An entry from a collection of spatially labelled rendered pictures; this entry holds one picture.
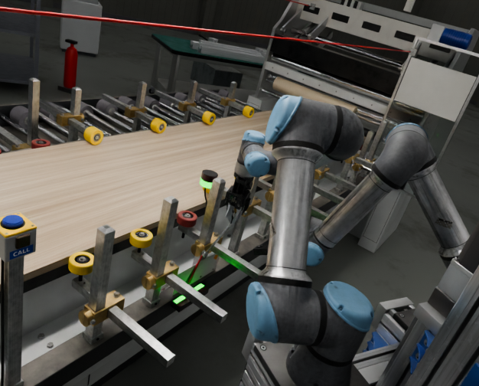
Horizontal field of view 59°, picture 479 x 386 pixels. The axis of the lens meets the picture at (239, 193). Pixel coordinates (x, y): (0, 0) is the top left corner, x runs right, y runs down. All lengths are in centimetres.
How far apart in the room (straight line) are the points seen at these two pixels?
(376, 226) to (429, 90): 118
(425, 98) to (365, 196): 237
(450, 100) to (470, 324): 268
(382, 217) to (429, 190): 248
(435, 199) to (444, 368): 52
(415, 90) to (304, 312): 281
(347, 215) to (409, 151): 24
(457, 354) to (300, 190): 44
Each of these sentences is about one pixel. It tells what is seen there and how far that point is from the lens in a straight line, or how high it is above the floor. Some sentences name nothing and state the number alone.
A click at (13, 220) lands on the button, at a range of 102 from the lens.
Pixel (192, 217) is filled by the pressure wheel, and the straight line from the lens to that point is 174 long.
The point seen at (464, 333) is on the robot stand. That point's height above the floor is 131.
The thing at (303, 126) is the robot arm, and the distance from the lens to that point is 94.
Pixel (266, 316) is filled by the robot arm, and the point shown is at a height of 123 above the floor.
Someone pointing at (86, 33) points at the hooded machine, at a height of 38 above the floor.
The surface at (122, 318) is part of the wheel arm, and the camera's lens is 138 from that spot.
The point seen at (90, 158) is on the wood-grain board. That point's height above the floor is 90.
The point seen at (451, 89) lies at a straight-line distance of 349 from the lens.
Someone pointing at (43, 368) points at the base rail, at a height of 70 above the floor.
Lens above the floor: 179
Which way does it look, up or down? 26 degrees down
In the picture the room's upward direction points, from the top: 16 degrees clockwise
